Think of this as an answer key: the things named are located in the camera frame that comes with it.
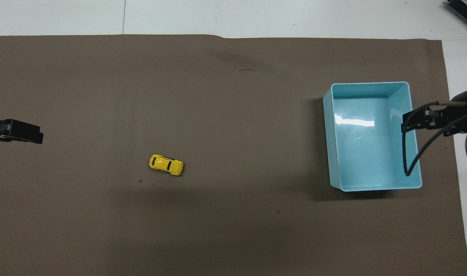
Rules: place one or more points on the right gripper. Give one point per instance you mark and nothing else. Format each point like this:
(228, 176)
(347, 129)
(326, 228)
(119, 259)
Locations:
(460, 115)

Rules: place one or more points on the yellow toy beetle car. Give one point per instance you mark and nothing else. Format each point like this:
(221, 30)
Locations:
(166, 165)

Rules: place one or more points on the light blue plastic bin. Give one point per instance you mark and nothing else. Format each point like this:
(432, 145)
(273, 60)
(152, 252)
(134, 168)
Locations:
(367, 153)

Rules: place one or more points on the dark grey ribbed box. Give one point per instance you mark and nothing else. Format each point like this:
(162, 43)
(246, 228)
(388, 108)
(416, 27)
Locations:
(465, 8)

